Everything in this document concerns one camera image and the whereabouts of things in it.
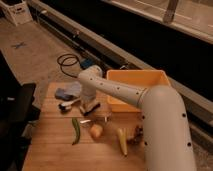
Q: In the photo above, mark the yellow onion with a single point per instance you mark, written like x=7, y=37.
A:
x=96, y=131

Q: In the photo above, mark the black chair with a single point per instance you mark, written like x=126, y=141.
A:
x=16, y=110

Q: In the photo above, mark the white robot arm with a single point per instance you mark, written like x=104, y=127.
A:
x=167, y=138

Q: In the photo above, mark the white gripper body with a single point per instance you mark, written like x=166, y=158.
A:
x=87, y=101

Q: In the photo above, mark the silver metal fork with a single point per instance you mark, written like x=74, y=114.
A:
x=104, y=119

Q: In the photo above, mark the blue black electronic box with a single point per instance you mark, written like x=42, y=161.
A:
x=86, y=63

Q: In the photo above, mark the blue grey cloth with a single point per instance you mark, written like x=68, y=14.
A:
x=72, y=90

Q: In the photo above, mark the green chili pepper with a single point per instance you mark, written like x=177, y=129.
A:
x=76, y=126

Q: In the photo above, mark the black white dish brush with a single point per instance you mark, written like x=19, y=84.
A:
x=66, y=106

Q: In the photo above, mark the yellow plastic tray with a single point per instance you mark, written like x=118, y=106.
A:
x=141, y=78

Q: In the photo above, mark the white cardboard box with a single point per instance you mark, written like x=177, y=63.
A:
x=17, y=14

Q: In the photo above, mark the yellow corn cob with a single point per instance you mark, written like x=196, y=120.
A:
x=121, y=133

